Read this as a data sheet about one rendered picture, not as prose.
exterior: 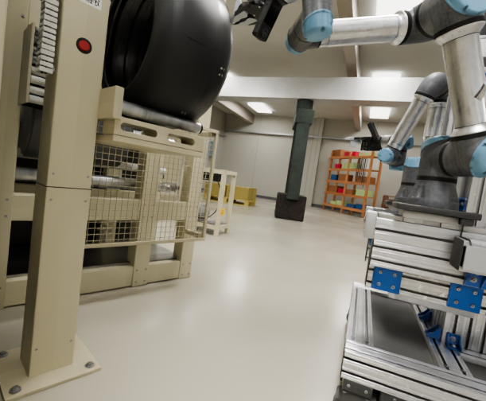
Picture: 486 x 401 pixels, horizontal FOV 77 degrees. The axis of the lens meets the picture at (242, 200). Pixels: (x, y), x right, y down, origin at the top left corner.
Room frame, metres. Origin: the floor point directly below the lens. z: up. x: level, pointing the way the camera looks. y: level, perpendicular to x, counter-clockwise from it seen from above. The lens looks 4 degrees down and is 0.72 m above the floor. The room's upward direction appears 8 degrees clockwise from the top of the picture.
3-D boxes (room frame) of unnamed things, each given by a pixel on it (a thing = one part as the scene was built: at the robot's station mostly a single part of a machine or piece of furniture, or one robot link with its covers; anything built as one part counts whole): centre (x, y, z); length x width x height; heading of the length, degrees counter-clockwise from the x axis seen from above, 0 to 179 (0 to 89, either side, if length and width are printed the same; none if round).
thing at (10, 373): (1.00, 0.59, 0.01); 0.27 x 0.27 x 0.02; 47
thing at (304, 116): (6.84, -1.07, 1.52); 1.01 x 0.80 x 3.04; 159
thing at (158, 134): (1.10, 0.33, 0.84); 0.36 x 0.09 x 0.06; 137
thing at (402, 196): (1.49, -0.82, 0.77); 0.15 x 0.15 x 0.10
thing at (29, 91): (1.30, 0.86, 1.05); 0.20 x 0.15 x 0.30; 137
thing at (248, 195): (8.89, 0.37, 0.25); 1.45 x 1.04 x 0.50; 68
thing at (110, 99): (1.07, 0.56, 0.90); 0.40 x 0.03 x 0.10; 47
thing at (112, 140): (1.20, 0.43, 0.80); 0.37 x 0.36 x 0.02; 47
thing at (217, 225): (3.86, 0.46, 0.40); 0.60 x 0.35 x 0.80; 68
